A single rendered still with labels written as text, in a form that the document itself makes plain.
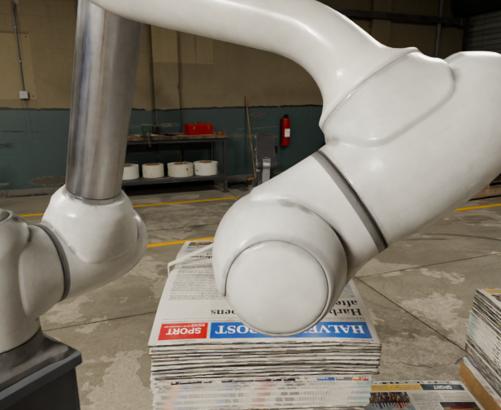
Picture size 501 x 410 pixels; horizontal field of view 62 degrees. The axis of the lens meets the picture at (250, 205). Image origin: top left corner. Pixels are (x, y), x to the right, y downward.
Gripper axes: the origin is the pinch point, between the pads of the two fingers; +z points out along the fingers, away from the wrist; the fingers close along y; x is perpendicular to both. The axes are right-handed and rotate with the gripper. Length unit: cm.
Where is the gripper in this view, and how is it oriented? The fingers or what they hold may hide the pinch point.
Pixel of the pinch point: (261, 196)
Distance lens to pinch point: 68.3
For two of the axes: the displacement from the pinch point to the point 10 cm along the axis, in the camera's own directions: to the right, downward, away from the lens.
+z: -0.1, -1.7, 9.9
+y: -0.2, 9.9, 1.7
